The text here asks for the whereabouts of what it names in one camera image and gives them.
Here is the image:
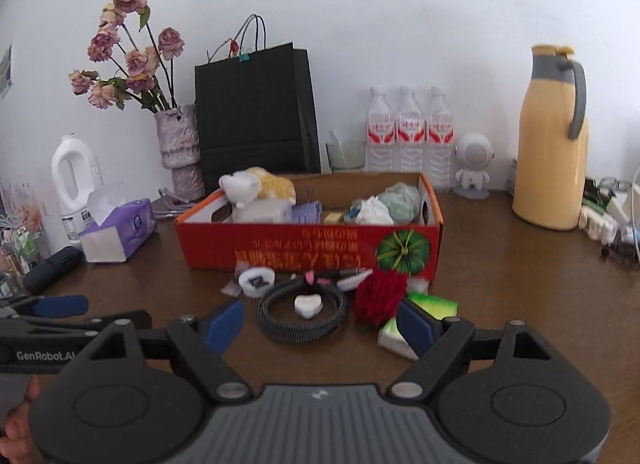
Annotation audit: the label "white tissue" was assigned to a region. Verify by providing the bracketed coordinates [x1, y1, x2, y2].
[355, 196, 395, 226]

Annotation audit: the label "right water bottle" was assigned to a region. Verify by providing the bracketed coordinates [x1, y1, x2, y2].
[426, 86, 454, 191]

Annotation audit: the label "yellow eraser block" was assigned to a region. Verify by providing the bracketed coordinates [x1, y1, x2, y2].
[322, 212, 344, 224]

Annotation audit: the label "purple textured vase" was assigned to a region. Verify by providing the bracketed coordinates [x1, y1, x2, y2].
[155, 104, 205, 202]

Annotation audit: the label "left water bottle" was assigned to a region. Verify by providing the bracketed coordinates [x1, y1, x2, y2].
[366, 87, 396, 172]

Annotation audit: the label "middle water bottle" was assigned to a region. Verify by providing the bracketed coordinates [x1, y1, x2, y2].
[397, 86, 426, 172]

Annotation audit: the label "white robot speaker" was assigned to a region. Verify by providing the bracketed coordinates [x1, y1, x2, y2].
[454, 132, 495, 200]

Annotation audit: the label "yellow thermos jug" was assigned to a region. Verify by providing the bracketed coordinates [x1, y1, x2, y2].
[512, 44, 589, 231]

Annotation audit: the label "white detergent bottle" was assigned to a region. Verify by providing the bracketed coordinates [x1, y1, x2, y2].
[51, 134, 104, 246]

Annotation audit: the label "dried pink flowers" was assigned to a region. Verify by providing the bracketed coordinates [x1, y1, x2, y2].
[68, 0, 184, 114]

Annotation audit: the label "hamster plush toy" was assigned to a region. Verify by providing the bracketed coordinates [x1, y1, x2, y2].
[218, 167, 297, 208]

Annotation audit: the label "glass cup with straw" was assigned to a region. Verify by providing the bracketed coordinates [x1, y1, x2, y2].
[326, 130, 366, 172]

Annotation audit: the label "person's left hand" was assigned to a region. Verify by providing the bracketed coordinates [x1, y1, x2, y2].
[0, 375, 40, 464]

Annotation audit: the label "black glasses case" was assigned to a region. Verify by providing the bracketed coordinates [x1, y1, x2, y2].
[23, 246, 84, 294]

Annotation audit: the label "purple cords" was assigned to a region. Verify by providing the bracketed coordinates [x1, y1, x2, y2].
[152, 186, 199, 220]

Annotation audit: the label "purple tissue pack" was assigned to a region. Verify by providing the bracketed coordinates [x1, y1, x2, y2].
[80, 184, 156, 264]

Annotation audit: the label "water bottle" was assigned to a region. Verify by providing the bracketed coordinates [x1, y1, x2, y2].
[366, 87, 396, 172]
[397, 86, 426, 172]
[426, 86, 454, 191]

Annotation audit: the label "braided cable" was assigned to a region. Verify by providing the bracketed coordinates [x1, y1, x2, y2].
[255, 267, 374, 345]

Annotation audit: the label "green tissue packet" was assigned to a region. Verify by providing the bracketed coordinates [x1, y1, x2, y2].
[378, 293, 458, 361]

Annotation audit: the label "purple knit pouch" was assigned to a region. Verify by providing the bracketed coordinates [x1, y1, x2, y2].
[292, 187, 323, 224]

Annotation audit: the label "red cardboard box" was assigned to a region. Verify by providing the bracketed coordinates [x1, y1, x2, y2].
[175, 172, 445, 280]

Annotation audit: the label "white power strip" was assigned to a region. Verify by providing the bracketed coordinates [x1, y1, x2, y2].
[578, 205, 618, 246]

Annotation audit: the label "black paper bag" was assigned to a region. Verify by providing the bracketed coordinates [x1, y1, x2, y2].
[194, 13, 321, 191]

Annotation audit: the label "green plastic wrap ball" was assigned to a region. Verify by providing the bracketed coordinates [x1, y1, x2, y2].
[378, 182, 421, 224]

